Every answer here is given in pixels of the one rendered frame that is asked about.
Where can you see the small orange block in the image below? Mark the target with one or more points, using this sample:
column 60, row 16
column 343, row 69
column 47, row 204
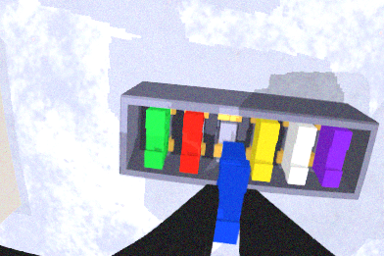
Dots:
column 218, row 149

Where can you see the blue fuse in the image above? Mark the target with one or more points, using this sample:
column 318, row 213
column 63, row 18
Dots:
column 234, row 169

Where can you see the white open tray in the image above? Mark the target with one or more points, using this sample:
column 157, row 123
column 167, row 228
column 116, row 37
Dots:
column 9, row 194

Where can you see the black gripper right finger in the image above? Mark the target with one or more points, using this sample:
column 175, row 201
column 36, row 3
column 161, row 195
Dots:
column 266, row 231

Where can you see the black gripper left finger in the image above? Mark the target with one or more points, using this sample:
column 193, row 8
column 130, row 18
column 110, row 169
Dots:
column 188, row 231

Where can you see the grey fuse block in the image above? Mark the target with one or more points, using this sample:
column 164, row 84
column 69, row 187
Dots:
column 323, row 146

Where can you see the red fuse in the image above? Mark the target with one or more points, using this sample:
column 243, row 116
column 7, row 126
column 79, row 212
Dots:
column 193, row 125

